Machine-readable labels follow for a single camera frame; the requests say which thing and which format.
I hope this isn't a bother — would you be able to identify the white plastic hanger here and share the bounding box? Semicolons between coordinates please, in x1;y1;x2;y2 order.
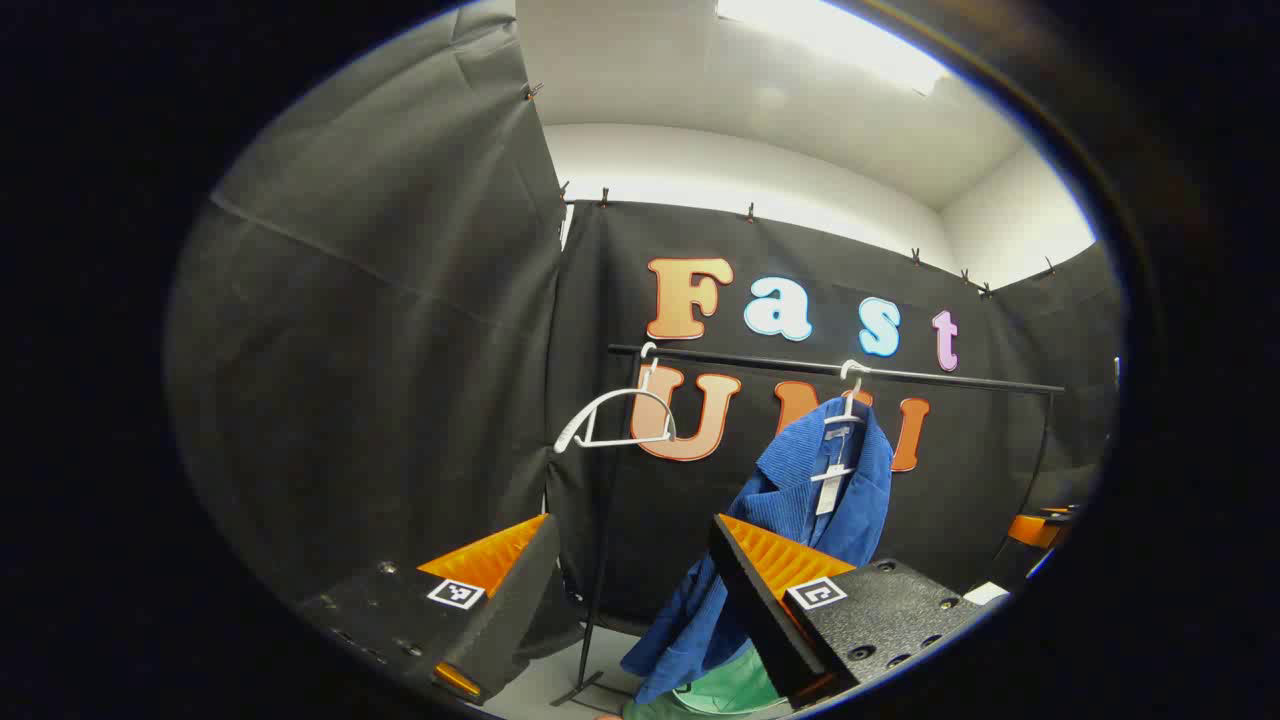
553;342;679;454
808;358;873;486

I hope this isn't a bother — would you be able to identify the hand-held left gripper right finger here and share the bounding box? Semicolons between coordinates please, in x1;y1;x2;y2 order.
708;513;1006;713

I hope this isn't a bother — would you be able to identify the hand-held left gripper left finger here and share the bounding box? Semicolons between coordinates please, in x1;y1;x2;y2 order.
295;513;563;706

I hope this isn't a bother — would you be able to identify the green laundry hamper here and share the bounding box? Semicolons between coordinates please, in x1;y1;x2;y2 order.
622;645;793;720

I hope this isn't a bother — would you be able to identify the ceiling light panel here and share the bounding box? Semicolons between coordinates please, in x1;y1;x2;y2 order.
715;0;951;96

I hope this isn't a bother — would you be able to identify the blue corduroy jacket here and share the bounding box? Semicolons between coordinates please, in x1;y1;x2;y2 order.
620;395;896;706

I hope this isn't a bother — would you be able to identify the black clothes rack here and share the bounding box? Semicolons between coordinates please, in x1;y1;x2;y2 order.
548;343;1067;709

